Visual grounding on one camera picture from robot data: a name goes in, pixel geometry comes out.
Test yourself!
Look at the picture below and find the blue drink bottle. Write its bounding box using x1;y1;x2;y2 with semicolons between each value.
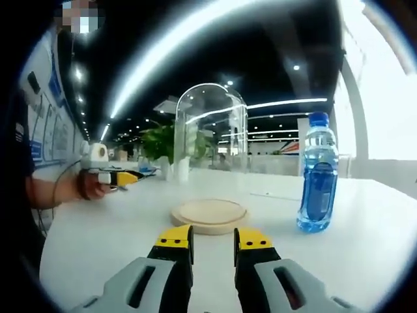
296;112;339;234

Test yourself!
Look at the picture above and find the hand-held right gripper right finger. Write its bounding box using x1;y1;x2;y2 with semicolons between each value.
233;227;358;313

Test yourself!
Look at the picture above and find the red blue wall banner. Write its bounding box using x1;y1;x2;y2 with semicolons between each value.
279;141;299;155

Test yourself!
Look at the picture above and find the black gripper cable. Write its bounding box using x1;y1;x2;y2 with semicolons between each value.
35;158;82;234

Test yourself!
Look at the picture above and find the round wooden base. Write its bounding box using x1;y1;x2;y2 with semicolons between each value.
170;198;248;236

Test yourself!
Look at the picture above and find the person's left hand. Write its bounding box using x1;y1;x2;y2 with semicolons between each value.
77;171;113;200

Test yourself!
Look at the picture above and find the green leafy plant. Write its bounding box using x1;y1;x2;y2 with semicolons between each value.
139;123;216;164

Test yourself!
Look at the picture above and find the clear glass dome cover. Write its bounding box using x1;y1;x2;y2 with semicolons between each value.
173;83;249;216

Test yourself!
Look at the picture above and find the white chest-worn device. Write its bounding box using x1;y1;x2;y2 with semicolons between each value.
19;70;43;98

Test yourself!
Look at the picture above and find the blue white packet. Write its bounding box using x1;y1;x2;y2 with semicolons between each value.
138;164;161;177

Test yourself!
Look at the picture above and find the blue white wall poster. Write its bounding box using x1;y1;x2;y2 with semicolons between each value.
27;32;92;170

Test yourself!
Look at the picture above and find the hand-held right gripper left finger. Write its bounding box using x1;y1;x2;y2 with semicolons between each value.
70;224;195;313

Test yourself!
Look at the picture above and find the white plant pot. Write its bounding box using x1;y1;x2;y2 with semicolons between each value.
174;156;190;183
158;155;175;181

